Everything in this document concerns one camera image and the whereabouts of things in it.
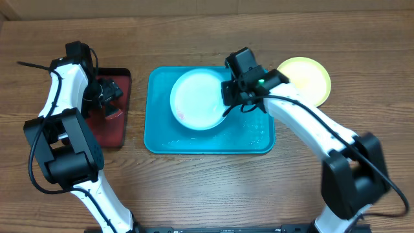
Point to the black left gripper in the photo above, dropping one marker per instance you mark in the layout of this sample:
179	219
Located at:
110	89

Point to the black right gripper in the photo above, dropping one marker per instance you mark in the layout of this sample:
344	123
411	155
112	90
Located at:
228	92

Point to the light blue plate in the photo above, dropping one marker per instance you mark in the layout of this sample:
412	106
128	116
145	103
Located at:
196	99

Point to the yellow-green plate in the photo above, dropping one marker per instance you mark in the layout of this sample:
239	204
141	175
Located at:
310	78

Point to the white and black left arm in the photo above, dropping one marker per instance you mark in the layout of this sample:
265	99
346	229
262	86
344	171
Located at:
65	156

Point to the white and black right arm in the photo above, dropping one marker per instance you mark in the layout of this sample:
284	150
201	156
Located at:
354	173

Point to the dark red water tray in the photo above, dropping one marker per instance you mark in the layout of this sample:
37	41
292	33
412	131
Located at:
111	133

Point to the teal plastic serving tray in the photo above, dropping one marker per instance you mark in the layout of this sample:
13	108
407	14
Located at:
238	133

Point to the brown cardboard back panel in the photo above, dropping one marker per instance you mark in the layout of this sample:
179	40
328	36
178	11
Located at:
16	10

